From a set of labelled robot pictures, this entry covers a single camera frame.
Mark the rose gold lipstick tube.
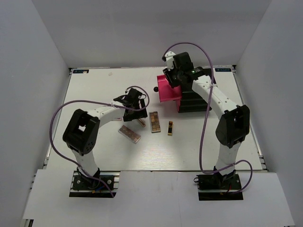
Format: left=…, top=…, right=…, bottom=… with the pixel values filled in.
left=137, top=119, right=146, bottom=127

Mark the pink drawer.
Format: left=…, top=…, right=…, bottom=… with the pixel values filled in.
left=157, top=75, right=182, bottom=103

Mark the black drawer organizer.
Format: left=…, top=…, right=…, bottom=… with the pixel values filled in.
left=176, top=68, right=216, bottom=114

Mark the gold black lipstick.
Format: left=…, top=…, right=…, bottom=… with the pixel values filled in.
left=168, top=121, right=173, bottom=136

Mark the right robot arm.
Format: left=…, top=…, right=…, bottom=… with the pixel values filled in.
left=162, top=51, right=250, bottom=189

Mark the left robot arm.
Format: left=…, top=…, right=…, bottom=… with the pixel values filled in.
left=62, top=86, right=148, bottom=189

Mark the colourful eyeshadow palette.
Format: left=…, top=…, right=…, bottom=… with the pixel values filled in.
left=114, top=117, right=123, bottom=121

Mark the pink brown eyeshadow palette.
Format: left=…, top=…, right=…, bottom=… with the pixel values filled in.
left=118, top=125, right=141, bottom=144

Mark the brown eyeshadow palette upright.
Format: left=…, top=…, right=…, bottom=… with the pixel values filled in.
left=149, top=111, right=161, bottom=133

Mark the blue label right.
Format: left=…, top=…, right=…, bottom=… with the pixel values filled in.
left=215, top=68, right=232, bottom=72

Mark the blue label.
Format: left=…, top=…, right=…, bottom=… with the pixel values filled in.
left=215, top=68, right=232, bottom=72
left=72, top=70, right=89, bottom=74

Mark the blue label left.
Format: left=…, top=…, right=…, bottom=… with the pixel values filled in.
left=72, top=70, right=89, bottom=74

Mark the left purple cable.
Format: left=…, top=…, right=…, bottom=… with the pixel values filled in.
left=51, top=86, right=150, bottom=197

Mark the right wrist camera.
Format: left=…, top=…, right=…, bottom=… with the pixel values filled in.
left=162, top=51, right=176, bottom=71

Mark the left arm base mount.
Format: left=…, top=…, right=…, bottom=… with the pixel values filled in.
left=69, top=170, right=120, bottom=198

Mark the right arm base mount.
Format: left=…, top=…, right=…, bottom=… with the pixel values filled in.
left=194, top=174, right=243, bottom=201

